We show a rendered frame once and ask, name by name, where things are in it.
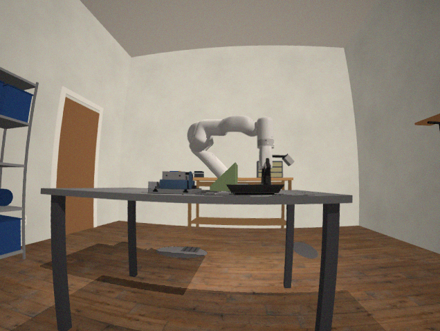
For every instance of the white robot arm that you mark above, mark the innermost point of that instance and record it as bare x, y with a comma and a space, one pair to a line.
204, 131

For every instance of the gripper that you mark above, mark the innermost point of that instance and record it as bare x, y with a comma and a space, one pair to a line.
266, 159

